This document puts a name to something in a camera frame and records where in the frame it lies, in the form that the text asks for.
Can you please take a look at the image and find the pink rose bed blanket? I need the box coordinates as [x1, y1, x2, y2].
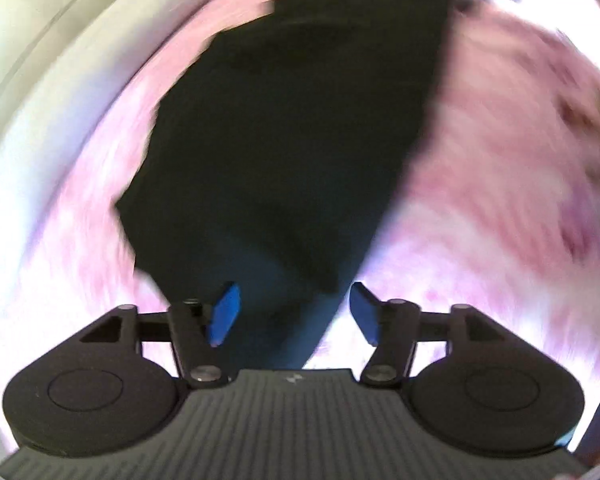
[0, 0, 600, 445]

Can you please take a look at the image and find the black garment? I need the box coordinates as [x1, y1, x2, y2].
[116, 0, 452, 300]

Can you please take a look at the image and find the dark blue garment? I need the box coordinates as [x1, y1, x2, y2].
[149, 238, 351, 372]

